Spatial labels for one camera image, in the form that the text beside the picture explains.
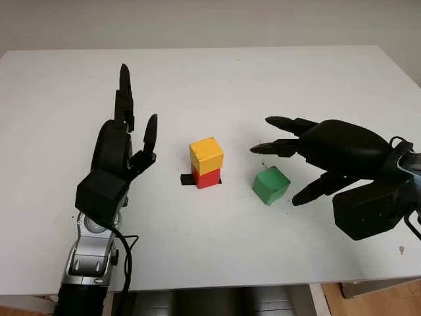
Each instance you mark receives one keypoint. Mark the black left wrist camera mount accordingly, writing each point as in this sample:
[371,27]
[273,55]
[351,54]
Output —
[100,194]

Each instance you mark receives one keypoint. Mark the yellow wooden cube block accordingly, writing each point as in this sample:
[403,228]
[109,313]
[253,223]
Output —
[207,154]

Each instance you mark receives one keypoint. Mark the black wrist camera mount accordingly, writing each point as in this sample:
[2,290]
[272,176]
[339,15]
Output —
[100,194]
[368,207]

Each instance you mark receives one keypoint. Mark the black tape strip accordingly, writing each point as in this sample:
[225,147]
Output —
[187,179]

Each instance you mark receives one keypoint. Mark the green wooden cube block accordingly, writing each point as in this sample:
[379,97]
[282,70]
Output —
[269,186]

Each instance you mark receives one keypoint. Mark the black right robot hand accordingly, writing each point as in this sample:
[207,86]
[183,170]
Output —
[345,148]

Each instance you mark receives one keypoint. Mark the white table leg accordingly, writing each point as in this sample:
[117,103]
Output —
[318,301]

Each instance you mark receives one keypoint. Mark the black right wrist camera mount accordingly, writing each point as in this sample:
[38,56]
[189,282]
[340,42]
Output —
[368,207]

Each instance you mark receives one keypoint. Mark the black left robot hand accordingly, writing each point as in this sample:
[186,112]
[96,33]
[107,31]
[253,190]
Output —
[110,145]

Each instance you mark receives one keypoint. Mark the grey robot thigh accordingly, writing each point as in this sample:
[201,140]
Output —
[151,304]
[273,303]

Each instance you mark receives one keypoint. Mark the grey left robot thigh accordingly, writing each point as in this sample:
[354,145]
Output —
[151,304]

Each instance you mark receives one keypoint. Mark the red wooden cube block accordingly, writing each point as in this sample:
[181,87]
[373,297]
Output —
[207,179]

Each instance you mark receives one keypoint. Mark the grey right robot thigh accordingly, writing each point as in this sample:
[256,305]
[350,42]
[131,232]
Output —
[273,303]

